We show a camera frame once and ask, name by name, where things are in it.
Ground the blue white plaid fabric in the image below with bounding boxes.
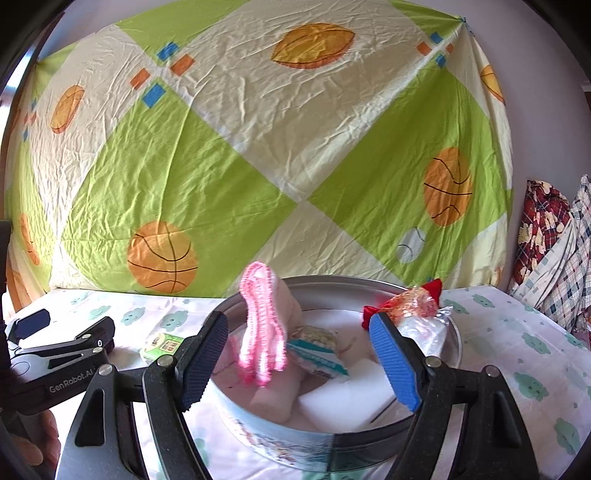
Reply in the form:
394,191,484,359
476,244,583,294
509,175,590,342

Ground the red embroidered satin pouch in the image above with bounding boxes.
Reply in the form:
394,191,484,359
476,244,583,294
362,279,443,330

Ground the green cream sports bedsheet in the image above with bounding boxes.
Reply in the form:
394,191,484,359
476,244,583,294
2,1,513,307

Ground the white gauze roll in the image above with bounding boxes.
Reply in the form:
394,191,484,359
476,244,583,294
249,365,305,424

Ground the person's left hand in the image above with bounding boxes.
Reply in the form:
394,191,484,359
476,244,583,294
10,410,61,470

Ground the cloud print table cloth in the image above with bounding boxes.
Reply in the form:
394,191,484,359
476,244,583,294
17,286,590,479

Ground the clear plastic bag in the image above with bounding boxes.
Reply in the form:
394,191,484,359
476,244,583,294
396,306,451,357

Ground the red plaid bear fabric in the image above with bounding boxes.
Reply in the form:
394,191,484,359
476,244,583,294
510,180,570,288

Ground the green tissue pack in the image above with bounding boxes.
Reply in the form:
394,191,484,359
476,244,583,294
140,332,183,364

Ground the pink-trimmed white knit cloth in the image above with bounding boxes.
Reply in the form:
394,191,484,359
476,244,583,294
238,261,301,386

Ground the cotton swab packet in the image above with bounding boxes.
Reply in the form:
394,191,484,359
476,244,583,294
287,325,349,379

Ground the round Danish cookie tin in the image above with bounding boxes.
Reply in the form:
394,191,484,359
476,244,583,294
202,274,464,472

